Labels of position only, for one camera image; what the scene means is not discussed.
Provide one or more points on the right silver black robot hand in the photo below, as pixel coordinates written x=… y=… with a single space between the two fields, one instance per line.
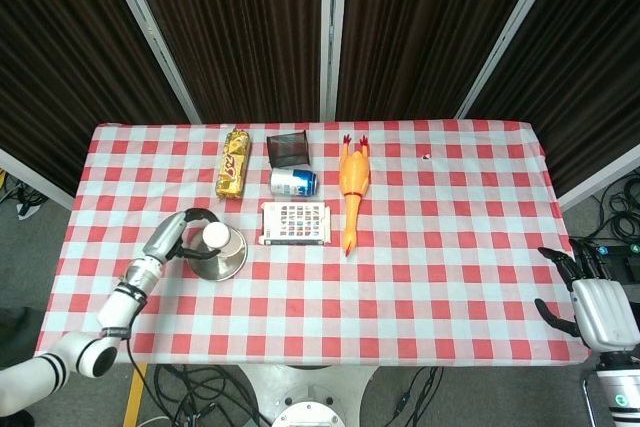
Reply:
x=605 y=312

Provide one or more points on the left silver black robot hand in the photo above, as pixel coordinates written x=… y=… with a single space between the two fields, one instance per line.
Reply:
x=162 y=239

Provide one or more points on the white round container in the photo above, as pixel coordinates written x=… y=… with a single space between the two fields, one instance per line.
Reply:
x=217 y=237

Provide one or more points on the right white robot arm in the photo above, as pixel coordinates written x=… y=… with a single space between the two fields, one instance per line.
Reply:
x=620 y=392

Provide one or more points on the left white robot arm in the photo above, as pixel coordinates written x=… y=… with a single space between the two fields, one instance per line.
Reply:
x=117 y=307

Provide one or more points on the silver metal plate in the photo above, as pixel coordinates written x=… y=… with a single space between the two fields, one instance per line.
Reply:
x=220 y=269

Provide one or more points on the black power strip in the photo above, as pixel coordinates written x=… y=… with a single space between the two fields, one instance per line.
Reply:
x=620 y=254

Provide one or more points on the yellow biscuit packet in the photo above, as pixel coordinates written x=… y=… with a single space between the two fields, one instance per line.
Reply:
x=233 y=164

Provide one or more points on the white card box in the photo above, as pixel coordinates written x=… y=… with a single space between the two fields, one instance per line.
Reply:
x=296 y=223

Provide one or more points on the blue white drink can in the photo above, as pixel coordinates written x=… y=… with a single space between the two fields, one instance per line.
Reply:
x=294 y=182

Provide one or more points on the black mesh pen holder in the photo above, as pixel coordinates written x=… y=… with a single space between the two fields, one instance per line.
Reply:
x=288 y=149

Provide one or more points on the orange rubber chicken toy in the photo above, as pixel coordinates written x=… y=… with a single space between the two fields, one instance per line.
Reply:
x=355 y=172

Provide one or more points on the red white checkered tablecloth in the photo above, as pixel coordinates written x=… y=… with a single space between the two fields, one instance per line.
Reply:
x=400 y=287

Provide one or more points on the dark ribbed partition panel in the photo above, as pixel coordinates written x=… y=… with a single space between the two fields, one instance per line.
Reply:
x=425 y=32
x=590 y=72
x=60 y=57
x=240 y=32

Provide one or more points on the grey partition frame post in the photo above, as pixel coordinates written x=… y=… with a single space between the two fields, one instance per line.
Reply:
x=35 y=179
x=600 y=177
x=332 y=32
x=150 y=32
x=510 y=32

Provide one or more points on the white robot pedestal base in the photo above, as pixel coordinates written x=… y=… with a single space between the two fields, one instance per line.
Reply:
x=305 y=389

